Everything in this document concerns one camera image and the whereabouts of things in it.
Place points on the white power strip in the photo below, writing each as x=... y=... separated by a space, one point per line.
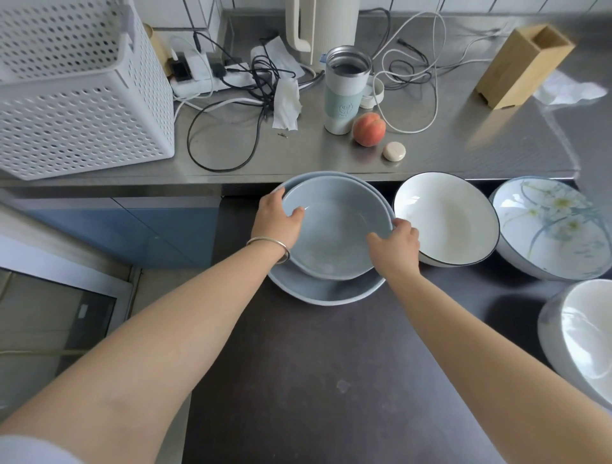
x=196 y=86

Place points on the small round beige soap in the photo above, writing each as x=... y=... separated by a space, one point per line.
x=394 y=152

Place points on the white and teal tumbler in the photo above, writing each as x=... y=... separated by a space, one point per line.
x=344 y=105

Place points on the glass door with silver frame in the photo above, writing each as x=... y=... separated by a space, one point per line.
x=48 y=325

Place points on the white bowl with black rim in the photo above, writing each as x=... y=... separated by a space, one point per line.
x=444 y=215

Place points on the wooden board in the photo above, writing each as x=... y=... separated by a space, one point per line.
x=158 y=52

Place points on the small grey bowl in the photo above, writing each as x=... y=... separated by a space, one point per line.
x=334 y=229

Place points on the bamboo utensil holder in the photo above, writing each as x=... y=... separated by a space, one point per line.
x=521 y=71

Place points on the stainless steel countertop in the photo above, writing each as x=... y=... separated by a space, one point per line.
x=454 y=143

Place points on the large grey bowl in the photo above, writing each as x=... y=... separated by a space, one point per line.
x=325 y=291

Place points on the blue base cabinet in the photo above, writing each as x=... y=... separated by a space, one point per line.
x=143 y=229

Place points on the person's left forearm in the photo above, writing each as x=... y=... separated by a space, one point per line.
x=143 y=358

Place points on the white shirt sleeve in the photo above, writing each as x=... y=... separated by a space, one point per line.
x=28 y=451

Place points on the white perforated basket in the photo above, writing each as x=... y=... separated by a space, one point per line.
x=81 y=95

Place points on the white paper sheet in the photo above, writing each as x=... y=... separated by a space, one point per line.
x=282 y=55

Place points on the plain white bowl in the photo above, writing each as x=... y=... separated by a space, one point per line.
x=588 y=334

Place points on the white tumbler lid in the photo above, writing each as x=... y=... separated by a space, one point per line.
x=375 y=93

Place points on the white floral bowl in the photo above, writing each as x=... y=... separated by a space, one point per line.
x=550 y=224

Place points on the white electric kettle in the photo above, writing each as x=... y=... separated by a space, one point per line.
x=330 y=28

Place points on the person's right hand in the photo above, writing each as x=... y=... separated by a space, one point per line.
x=397 y=251

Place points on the person's right forearm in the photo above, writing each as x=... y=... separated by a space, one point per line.
x=478 y=373

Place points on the crumpled white tissue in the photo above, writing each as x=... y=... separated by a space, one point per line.
x=569 y=88
x=287 y=105

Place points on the peach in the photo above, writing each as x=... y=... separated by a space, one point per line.
x=369 y=130

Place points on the person's left hand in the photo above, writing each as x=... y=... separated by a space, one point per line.
x=275 y=217

